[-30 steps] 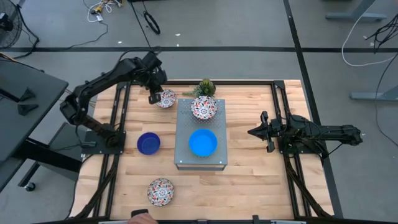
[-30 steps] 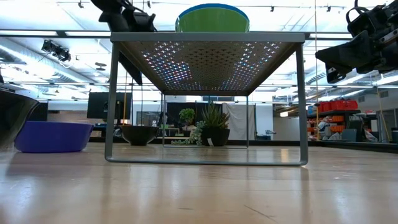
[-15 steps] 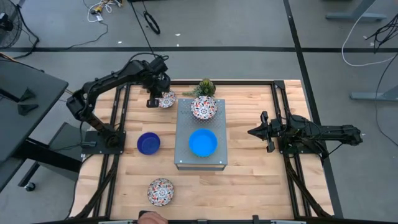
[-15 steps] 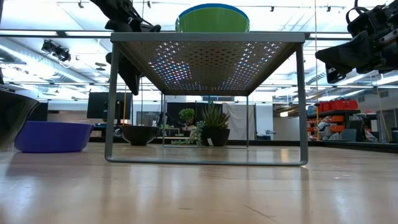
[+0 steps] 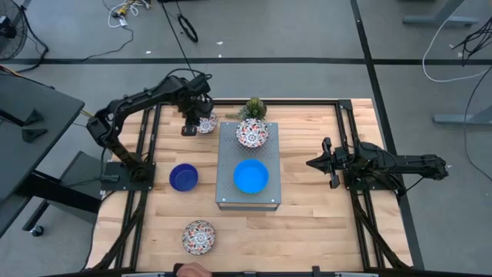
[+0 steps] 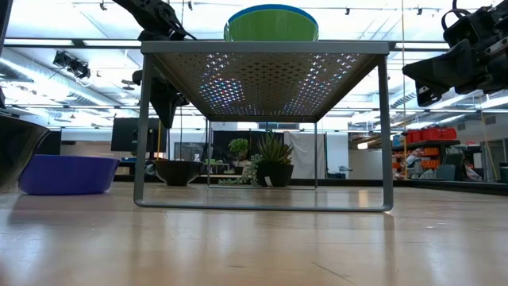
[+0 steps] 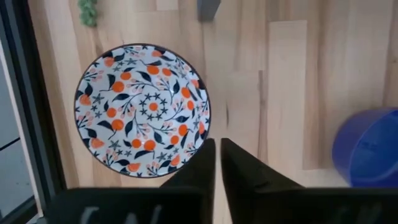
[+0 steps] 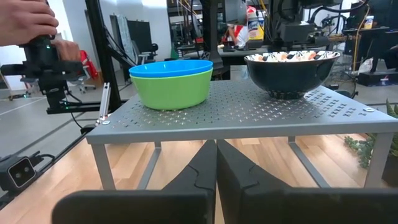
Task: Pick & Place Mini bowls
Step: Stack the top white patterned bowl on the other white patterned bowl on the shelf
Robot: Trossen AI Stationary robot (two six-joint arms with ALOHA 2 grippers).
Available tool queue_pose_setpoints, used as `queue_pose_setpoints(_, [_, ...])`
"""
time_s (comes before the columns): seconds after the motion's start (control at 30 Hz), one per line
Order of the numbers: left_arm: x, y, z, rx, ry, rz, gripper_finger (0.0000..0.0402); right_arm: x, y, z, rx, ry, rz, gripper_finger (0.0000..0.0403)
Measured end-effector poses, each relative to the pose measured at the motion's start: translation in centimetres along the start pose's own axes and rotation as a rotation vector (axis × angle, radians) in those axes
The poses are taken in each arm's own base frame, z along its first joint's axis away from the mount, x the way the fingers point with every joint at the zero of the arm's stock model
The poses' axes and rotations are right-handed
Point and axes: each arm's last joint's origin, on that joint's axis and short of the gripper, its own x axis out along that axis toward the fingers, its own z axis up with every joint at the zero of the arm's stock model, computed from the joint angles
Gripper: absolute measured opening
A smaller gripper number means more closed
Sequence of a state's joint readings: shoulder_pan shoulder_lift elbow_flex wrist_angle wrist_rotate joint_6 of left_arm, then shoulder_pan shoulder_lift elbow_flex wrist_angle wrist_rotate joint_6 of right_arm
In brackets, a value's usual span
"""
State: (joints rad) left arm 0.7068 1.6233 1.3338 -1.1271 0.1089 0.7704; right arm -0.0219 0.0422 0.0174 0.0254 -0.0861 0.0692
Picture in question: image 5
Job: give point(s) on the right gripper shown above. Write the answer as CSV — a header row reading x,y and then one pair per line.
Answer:
x,y
338,163

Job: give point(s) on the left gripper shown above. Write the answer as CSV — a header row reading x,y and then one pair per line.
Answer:
x,y
198,109

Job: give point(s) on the floral patterned ceramic bowl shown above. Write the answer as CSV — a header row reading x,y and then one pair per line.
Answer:
x,y
198,237
209,125
252,132

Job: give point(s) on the dark blue plastic bowl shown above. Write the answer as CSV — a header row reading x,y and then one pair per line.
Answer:
x,y
183,177

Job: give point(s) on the light blue plastic bowl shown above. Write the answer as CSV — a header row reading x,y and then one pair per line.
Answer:
x,y
251,177

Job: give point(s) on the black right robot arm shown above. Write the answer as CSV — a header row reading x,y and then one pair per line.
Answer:
x,y
407,165

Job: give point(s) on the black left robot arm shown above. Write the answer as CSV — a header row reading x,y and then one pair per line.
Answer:
x,y
146,94

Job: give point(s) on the grey perforated metal shelf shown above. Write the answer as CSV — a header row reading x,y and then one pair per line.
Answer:
x,y
230,150

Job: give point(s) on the potted succulent plant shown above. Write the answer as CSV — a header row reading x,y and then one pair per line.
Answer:
x,y
254,109

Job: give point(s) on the dark grey box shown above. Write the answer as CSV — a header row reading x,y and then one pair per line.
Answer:
x,y
82,165

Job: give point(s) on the grey desk foot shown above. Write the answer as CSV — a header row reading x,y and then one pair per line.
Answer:
x,y
461,118
438,20

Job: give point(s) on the black desk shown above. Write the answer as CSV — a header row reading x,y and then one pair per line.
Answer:
x,y
46,96

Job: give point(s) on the person's hand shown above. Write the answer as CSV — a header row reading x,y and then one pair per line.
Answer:
x,y
196,270

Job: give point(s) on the black floor fan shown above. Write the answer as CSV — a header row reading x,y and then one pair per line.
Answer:
x,y
13,34

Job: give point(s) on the black caster wheel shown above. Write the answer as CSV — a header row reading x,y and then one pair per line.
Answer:
x,y
37,231

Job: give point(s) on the black triangular bracket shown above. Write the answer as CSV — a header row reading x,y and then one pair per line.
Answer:
x,y
34,134
34,118

